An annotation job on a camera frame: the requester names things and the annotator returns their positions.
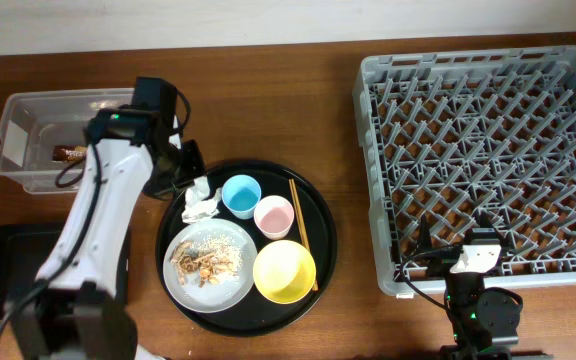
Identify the light blue plastic cup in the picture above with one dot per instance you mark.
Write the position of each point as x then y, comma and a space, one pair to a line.
240, 195

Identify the black rectangular tray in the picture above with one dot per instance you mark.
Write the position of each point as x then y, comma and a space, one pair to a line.
23, 249

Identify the grey plate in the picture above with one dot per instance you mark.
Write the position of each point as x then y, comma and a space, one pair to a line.
211, 298

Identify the gold brown snack wrapper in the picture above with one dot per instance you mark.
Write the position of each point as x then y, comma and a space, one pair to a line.
68, 154

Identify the wooden chopstick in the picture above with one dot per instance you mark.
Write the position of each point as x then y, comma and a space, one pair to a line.
301, 224

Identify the grey dishwasher rack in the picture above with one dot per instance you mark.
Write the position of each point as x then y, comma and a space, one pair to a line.
451, 134

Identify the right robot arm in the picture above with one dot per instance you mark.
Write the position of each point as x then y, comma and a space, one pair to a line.
484, 319

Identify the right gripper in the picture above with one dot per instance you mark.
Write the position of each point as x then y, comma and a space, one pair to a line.
441, 262

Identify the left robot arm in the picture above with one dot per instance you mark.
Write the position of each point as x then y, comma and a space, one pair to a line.
71, 311

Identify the food scraps on plate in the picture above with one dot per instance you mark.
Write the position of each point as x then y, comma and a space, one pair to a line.
212, 265

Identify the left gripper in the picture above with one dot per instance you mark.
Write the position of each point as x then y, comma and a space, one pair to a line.
160, 187

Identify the clear plastic waste bin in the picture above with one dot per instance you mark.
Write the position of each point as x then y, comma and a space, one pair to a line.
34, 124

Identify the yellow plastic bowl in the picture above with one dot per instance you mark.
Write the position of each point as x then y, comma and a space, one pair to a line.
284, 272

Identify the pink plastic cup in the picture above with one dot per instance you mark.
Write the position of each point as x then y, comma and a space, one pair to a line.
274, 216

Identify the white napkin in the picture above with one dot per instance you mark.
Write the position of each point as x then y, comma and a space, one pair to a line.
200, 205

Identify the round black serving tray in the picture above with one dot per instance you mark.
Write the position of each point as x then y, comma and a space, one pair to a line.
255, 315

